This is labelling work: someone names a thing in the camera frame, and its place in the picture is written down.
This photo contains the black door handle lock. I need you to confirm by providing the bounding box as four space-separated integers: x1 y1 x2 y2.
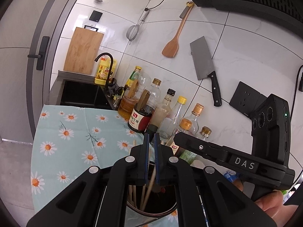
28 36 50 71

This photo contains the pile of wooden chopsticks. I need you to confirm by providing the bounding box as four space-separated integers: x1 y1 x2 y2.
128 140 152 212

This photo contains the single light wood chopstick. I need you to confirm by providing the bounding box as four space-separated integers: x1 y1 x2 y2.
141 167 157 210

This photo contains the black dish cloth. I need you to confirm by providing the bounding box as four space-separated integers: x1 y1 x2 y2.
108 78 126 100

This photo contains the row of condiment bottles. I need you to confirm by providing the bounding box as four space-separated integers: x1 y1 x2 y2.
118 66 212 168

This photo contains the black sink faucet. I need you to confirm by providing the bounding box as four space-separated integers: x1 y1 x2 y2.
95 53 114 93

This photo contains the daisy print blue tablecloth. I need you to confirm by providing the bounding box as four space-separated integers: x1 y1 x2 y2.
31 104 180 227

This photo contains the metal mesh strainer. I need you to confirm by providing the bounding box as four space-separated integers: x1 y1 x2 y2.
127 7 150 45

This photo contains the wooden cutting board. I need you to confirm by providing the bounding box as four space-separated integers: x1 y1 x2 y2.
63 26 105 75

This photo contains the blue white salt bag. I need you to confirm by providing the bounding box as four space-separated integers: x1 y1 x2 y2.
223 170 241 181

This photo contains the small spice jar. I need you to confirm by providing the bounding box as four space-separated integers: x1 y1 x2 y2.
191 159 205 169

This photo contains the black kitchen sink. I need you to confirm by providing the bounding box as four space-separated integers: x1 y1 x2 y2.
58 70 119 110

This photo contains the small grey hanging tool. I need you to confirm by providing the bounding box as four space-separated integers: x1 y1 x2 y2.
179 1 195 19

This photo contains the yellow oil bottle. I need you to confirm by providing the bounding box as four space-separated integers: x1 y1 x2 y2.
94 58 117 86

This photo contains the person's right hand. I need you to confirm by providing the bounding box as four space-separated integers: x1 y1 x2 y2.
234 179 286 218

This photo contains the dark cylindrical utensil holder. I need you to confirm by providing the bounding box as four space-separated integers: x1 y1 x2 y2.
125 162 178 218

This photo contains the black wall switch panel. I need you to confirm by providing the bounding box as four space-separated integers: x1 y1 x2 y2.
89 10 103 21

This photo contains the grey white door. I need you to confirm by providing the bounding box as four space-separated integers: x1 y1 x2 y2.
0 0 90 145

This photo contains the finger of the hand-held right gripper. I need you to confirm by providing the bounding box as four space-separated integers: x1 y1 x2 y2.
173 131 234 169

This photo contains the black handled cleaver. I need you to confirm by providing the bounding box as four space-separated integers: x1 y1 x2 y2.
189 36 222 107

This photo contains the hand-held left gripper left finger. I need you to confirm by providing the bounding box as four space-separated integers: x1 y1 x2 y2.
26 134 150 227

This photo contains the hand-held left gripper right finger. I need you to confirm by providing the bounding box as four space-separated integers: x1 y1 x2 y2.
153 132 284 227

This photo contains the wooden spatula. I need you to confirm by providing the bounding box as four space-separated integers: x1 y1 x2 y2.
162 6 193 58

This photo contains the black wall socket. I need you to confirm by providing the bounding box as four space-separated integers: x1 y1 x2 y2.
229 81 268 119

